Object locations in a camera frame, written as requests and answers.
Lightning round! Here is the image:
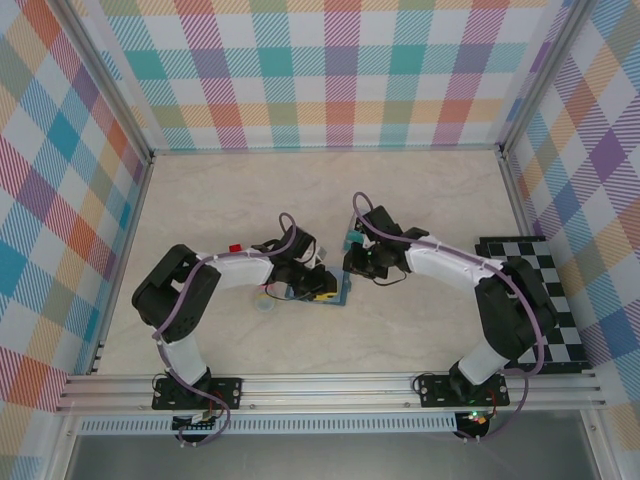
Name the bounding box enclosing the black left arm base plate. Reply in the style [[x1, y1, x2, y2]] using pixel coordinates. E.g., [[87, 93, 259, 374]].
[[152, 377, 244, 411]]

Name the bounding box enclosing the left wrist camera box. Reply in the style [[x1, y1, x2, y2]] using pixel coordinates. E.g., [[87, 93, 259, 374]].
[[279, 227, 320, 262]]

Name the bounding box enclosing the teal card holder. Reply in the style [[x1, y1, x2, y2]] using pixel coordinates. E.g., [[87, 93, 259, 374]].
[[284, 268, 355, 309]]

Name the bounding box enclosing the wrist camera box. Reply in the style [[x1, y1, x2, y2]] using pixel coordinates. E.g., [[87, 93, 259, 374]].
[[359, 205, 404, 241], [279, 227, 320, 262]]

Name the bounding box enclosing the long aluminium mounting rail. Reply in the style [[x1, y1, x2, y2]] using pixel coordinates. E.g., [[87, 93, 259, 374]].
[[54, 372, 609, 414]]

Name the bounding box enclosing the small circuit board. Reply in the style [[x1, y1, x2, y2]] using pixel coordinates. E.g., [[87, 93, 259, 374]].
[[172, 413, 221, 432], [457, 410, 491, 430]]

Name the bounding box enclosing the white slotted cable duct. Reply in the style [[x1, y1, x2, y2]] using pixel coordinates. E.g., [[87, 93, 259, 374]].
[[77, 418, 459, 435]]

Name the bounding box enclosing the aluminium frame post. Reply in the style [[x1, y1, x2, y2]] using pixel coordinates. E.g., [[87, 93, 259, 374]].
[[499, 0, 596, 154], [52, 0, 155, 164]]

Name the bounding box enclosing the aluminium frame side rail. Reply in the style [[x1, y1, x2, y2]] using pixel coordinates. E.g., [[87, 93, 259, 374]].
[[88, 157, 155, 376], [499, 149, 546, 239]]

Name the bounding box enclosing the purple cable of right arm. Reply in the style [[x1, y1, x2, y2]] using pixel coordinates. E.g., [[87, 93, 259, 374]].
[[352, 191, 546, 444]]

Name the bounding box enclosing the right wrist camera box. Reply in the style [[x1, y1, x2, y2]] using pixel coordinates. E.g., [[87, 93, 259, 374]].
[[359, 205, 404, 241]]

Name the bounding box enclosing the black grey checkerboard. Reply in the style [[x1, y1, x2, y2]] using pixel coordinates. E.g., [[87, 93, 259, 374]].
[[474, 235, 591, 375]]

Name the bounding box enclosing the aluminium frame bottom rail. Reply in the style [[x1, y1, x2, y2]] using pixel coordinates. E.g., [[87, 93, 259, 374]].
[[149, 143, 505, 157]]

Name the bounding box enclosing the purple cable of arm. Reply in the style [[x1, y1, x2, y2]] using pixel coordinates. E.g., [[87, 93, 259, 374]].
[[152, 212, 301, 448], [352, 191, 546, 444]]

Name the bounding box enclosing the pink toy microphone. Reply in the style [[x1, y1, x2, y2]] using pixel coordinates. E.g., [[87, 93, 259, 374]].
[[252, 284, 279, 315]]

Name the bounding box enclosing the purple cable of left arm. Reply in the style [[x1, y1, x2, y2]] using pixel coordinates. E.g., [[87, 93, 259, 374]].
[[152, 212, 301, 448]]

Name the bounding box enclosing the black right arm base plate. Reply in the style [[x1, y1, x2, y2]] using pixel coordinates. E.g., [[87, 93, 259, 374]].
[[417, 374, 511, 409]]

